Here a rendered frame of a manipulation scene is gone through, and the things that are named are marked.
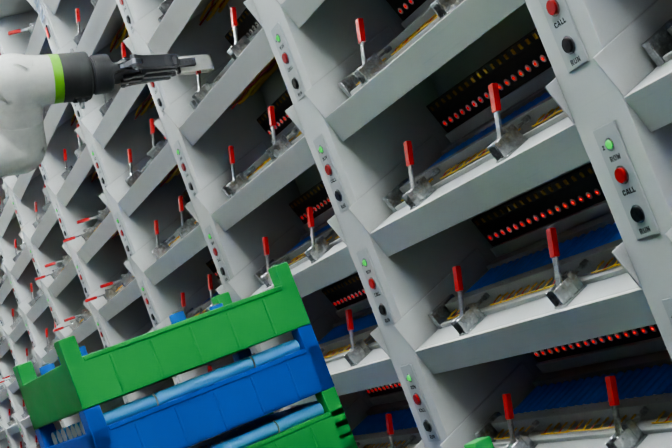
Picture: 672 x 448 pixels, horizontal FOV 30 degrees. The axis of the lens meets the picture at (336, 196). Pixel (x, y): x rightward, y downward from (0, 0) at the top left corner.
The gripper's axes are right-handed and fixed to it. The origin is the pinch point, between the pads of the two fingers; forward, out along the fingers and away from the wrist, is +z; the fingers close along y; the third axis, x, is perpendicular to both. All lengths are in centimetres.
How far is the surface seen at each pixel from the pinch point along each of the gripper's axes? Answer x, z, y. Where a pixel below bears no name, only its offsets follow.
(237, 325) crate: -58, -27, 86
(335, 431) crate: -73, -18, 84
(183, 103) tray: -3.2, 1.0, -15.6
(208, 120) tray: -11.5, 0.7, 0.1
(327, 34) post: -14, 6, 54
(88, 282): -18, 1, -156
